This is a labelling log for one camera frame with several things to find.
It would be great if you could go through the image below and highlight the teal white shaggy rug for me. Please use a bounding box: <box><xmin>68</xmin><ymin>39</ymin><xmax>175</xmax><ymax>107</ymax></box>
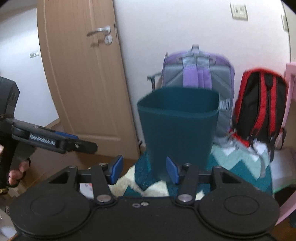
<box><xmin>109</xmin><ymin>141</ymin><xmax>273</xmax><ymax>197</ymax></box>

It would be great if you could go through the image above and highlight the beige wall socket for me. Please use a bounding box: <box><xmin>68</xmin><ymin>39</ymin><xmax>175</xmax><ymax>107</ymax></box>
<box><xmin>230</xmin><ymin>3</ymin><xmax>248</xmax><ymax>21</ymax></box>

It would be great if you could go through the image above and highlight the person's left hand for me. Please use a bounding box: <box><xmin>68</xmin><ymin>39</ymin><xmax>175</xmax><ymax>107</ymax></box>
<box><xmin>0</xmin><ymin>144</ymin><xmax>32</xmax><ymax>188</ymax></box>

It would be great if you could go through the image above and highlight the beige wooden door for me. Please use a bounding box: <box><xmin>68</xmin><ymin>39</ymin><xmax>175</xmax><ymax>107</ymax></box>
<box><xmin>37</xmin><ymin>1</ymin><xmax>139</xmax><ymax>160</ymax></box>

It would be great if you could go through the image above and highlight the purple grey backpack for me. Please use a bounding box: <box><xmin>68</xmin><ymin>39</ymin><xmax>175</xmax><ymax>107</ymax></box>
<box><xmin>147</xmin><ymin>44</ymin><xmax>235</xmax><ymax>140</ymax></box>

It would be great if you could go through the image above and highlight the silver door handle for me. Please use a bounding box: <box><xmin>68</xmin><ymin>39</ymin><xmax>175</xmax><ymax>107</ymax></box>
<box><xmin>86</xmin><ymin>25</ymin><xmax>113</xmax><ymax>45</ymax></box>

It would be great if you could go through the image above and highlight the red black backpack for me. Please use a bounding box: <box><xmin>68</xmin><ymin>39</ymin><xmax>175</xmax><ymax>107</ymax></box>
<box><xmin>232</xmin><ymin>68</ymin><xmax>288</xmax><ymax>161</ymax></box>

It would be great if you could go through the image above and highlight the teal plastic trash bin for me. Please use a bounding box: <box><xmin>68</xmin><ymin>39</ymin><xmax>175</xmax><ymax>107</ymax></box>
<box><xmin>137</xmin><ymin>87</ymin><xmax>219</xmax><ymax>182</ymax></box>

